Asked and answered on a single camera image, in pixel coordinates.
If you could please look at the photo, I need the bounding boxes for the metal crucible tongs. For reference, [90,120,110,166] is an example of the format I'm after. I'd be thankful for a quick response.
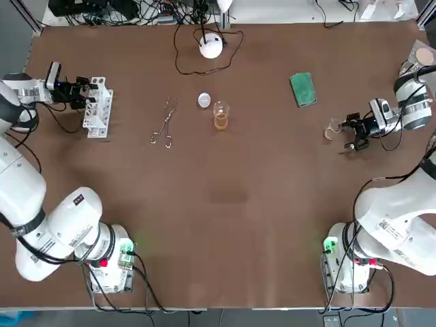
[150,95,178,150]

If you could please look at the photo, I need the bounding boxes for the white test tube rack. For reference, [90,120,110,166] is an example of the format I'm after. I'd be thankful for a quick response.
[81,76,114,139]

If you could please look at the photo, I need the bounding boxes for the glass beaker with amber liquid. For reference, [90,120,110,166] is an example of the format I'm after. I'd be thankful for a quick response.
[213,100,231,131]

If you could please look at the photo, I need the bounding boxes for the white desk lamp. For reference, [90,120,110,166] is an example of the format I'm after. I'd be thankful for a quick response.
[198,0,234,60]

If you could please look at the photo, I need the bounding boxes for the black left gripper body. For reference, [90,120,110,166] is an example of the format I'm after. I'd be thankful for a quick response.
[50,80,74,105]

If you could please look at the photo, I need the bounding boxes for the small clear glass beaker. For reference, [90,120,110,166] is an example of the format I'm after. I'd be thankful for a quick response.
[323,117,343,141]

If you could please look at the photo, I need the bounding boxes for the black electronics box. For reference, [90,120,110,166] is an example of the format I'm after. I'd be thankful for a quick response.
[47,0,140,18]

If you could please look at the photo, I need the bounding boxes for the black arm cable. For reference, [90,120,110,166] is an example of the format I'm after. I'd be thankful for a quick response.
[352,64,436,239]
[0,98,90,270]

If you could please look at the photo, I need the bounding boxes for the black foot power cable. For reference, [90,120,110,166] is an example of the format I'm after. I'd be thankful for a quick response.
[318,265,396,314]
[83,251,208,314]

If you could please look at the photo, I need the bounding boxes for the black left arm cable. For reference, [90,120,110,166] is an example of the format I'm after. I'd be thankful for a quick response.
[0,98,90,270]

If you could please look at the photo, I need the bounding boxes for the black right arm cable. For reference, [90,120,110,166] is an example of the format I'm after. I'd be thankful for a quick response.
[352,64,436,239]

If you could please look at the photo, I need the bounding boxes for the square wire gauze mat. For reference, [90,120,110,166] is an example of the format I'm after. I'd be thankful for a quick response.
[407,39,436,68]

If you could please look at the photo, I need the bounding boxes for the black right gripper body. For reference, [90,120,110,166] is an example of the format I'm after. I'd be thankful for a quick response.
[355,116,380,138]

